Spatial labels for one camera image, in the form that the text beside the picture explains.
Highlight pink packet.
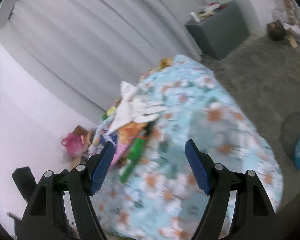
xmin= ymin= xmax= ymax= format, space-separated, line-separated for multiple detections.
xmin=112 ymin=142 xmax=129 ymax=165

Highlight cardboard box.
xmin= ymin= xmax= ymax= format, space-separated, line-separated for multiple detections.
xmin=69 ymin=125 xmax=95 ymax=168

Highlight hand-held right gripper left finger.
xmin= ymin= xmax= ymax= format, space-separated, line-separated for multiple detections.
xmin=18 ymin=141 xmax=115 ymax=240

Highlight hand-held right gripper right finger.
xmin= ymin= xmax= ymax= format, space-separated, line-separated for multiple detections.
xmin=185 ymin=139 xmax=277 ymax=240

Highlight grey cabinet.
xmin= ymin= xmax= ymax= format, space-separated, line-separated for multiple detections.
xmin=185 ymin=0 xmax=250 ymax=60

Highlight grey curtain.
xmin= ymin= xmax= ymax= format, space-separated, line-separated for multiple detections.
xmin=0 ymin=0 xmax=278 ymax=125

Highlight gold foil wrapper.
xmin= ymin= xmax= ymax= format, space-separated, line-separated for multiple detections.
xmin=157 ymin=58 xmax=174 ymax=70

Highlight white tissue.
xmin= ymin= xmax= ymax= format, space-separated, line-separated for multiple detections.
xmin=107 ymin=81 xmax=167 ymax=134

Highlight orange snack packet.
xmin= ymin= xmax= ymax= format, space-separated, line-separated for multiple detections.
xmin=119 ymin=121 xmax=150 ymax=145

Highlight green foil snack bag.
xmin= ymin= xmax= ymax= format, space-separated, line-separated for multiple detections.
xmin=120 ymin=127 xmax=155 ymax=183

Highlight dark box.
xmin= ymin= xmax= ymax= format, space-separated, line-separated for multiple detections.
xmin=267 ymin=20 xmax=287 ymax=41

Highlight pink plastic bag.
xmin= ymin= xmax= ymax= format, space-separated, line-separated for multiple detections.
xmin=61 ymin=132 xmax=82 ymax=158

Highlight green gold foil wrappers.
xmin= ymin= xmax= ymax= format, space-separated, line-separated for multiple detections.
xmin=102 ymin=100 xmax=121 ymax=119

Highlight blue floral tablecloth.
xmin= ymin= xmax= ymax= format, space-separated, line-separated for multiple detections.
xmin=91 ymin=54 xmax=284 ymax=239

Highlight white plastic bag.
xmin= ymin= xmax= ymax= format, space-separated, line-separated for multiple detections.
xmin=282 ymin=22 xmax=300 ymax=43

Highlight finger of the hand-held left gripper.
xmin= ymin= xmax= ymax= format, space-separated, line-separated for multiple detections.
xmin=12 ymin=166 xmax=38 ymax=203

